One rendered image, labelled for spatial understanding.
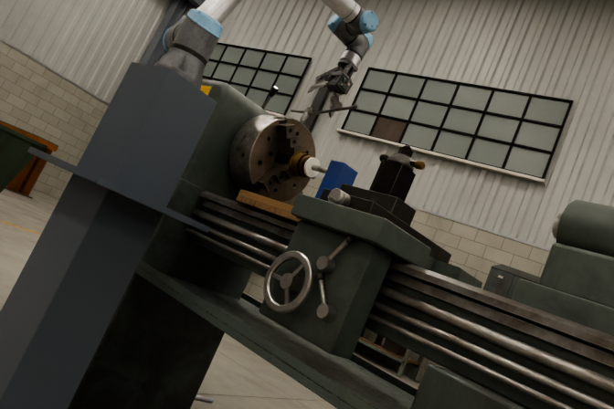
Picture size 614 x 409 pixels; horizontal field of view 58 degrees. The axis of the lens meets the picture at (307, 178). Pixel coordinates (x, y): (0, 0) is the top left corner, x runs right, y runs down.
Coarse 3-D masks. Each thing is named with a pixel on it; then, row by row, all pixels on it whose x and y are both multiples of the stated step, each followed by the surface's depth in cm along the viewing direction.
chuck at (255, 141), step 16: (256, 128) 194; (272, 128) 194; (304, 128) 204; (240, 144) 195; (256, 144) 191; (272, 144) 196; (304, 144) 206; (240, 160) 194; (256, 160) 192; (272, 160) 197; (240, 176) 197; (256, 176) 193; (256, 192) 196; (272, 192) 199; (288, 192) 204
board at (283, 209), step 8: (240, 192) 180; (248, 192) 177; (240, 200) 178; (248, 200) 176; (256, 200) 173; (264, 200) 170; (272, 200) 168; (256, 208) 178; (264, 208) 169; (272, 208) 166; (280, 208) 164; (288, 208) 162; (280, 216) 168; (288, 216) 161
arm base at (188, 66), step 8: (176, 48) 162; (184, 48) 161; (168, 56) 161; (176, 56) 160; (184, 56) 161; (192, 56) 162; (200, 56) 163; (160, 64) 160; (168, 64) 159; (176, 64) 160; (184, 64) 160; (192, 64) 161; (200, 64) 164; (176, 72) 158; (184, 72) 159; (192, 72) 161; (200, 72) 164; (192, 80) 161; (200, 80) 165; (200, 88) 166
